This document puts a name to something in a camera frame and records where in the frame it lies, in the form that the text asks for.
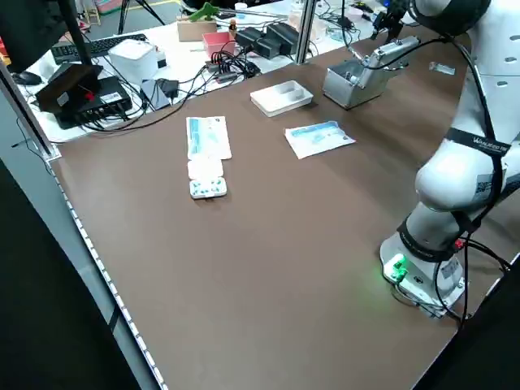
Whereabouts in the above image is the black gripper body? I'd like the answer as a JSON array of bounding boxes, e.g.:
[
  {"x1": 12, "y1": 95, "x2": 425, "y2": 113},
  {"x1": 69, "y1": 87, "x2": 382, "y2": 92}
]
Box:
[{"x1": 375, "y1": 0, "x2": 407, "y2": 24}]

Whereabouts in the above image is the clear bag of bandages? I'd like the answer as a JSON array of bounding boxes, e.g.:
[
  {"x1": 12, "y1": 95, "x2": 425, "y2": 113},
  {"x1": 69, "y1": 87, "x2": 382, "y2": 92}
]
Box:
[{"x1": 429, "y1": 61, "x2": 457, "y2": 76}]

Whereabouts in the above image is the silver aluminium first-aid case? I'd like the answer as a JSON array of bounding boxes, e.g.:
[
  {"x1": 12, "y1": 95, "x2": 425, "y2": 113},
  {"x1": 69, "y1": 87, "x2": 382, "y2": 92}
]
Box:
[{"x1": 322, "y1": 35, "x2": 423, "y2": 111}]

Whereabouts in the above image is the white plastic partition tray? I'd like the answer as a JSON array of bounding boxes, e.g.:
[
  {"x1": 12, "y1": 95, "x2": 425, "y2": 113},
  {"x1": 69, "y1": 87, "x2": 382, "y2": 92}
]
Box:
[{"x1": 249, "y1": 80, "x2": 314, "y2": 119}]

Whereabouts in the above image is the pink open box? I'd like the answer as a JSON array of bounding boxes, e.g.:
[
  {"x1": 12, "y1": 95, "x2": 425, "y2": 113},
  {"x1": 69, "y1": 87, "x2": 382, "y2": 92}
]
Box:
[{"x1": 201, "y1": 31, "x2": 237, "y2": 62}]

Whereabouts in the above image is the black power brick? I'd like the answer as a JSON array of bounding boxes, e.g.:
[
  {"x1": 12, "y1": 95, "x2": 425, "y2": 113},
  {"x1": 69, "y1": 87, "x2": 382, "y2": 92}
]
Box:
[
  {"x1": 235, "y1": 28, "x2": 262, "y2": 49},
  {"x1": 266, "y1": 22, "x2": 302, "y2": 54},
  {"x1": 255, "y1": 36, "x2": 284, "y2": 59}
]

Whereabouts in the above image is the blue white face mask packet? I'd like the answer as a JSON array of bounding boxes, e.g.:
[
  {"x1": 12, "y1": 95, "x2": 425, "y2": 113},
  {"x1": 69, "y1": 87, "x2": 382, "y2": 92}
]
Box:
[
  {"x1": 185, "y1": 115, "x2": 232, "y2": 160},
  {"x1": 284, "y1": 119, "x2": 358, "y2": 160}
]

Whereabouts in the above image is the dark usb hub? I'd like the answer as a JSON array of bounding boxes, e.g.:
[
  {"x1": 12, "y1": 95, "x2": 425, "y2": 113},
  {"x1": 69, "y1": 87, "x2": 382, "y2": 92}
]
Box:
[{"x1": 205, "y1": 56, "x2": 245, "y2": 85}]

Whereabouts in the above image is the green plastic object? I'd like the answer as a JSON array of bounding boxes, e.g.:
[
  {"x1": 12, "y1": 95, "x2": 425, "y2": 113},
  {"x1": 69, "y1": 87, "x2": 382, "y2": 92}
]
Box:
[{"x1": 187, "y1": 2, "x2": 223, "y2": 24}]

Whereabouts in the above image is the brown cardboard box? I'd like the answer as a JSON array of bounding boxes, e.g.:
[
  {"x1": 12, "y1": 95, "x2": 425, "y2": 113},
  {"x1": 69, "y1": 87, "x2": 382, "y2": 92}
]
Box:
[{"x1": 177, "y1": 19, "x2": 219, "y2": 42}]

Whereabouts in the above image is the black plug adapter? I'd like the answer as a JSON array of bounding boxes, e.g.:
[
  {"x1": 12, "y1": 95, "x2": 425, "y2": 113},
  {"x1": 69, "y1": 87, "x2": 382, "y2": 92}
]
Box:
[{"x1": 156, "y1": 79, "x2": 180, "y2": 99}]

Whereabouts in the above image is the white plastic pill box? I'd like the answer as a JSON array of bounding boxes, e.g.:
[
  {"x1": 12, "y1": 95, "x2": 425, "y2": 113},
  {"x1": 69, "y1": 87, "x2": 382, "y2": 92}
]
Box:
[{"x1": 187, "y1": 156, "x2": 228, "y2": 201}]

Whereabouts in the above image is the grey flat box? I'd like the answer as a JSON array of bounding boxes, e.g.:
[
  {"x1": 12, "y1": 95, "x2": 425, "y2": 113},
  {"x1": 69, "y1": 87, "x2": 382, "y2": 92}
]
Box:
[{"x1": 140, "y1": 79, "x2": 171, "y2": 111}]

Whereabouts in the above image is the white box device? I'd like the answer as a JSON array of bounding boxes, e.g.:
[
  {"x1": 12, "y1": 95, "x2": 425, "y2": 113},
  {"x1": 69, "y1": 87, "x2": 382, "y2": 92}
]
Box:
[{"x1": 108, "y1": 39, "x2": 168, "y2": 87}]

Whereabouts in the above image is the black tripod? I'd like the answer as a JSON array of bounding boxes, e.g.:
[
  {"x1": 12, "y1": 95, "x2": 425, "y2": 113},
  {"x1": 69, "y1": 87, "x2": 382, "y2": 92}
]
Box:
[{"x1": 117, "y1": 0, "x2": 167, "y2": 36}]

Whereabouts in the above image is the black keyboard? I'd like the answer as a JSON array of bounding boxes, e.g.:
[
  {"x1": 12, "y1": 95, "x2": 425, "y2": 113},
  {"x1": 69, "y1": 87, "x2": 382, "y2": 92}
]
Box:
[{"x1": 50, "y1": 33, "x2": 150, "y2": 65}]

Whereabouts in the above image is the black stand pole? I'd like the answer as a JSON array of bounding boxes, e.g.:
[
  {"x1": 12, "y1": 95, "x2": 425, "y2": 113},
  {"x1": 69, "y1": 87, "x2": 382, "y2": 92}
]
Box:
[{"x1": 58, "y1": 0, "x2": 95, "y2": 68}]

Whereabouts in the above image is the dark brown box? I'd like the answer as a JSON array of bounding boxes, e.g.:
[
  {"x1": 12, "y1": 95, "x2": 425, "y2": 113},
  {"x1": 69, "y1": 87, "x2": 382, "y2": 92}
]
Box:
[{"x1": 35, "y1": 63, "x2": 105, "y2": 115}]

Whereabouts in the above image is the black monitor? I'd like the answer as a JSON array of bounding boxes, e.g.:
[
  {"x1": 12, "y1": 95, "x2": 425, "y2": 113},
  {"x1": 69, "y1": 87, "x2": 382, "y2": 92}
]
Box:
[{"x1": 0, "y1": 0, "x2": 70, "y2": 74}]

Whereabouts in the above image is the black computer mouse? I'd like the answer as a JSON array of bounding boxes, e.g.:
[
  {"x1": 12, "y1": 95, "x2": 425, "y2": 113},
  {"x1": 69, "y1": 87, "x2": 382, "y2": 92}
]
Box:
[{"x1": 11, "y1": 71, "x2": 44, "y2": 86}]

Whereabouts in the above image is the aluminium frame post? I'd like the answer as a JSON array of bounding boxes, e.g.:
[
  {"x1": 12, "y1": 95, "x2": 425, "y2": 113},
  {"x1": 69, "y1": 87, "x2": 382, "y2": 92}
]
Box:
[{"x1": 295, "y1": 0, "x2": 318, "y2": 66}]

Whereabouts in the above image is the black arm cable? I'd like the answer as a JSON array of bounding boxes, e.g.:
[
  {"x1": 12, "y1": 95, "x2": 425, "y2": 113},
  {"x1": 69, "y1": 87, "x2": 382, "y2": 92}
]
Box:
[{"x1": 434, "y1": 34, "x2": 515, "y2": 326}]

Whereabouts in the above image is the black network switch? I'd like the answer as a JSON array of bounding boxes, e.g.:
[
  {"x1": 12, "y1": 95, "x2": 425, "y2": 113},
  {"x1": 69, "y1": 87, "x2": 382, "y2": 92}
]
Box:
[{"x1": 54, "y1": 76, "x2": 133, "y2": 130}]

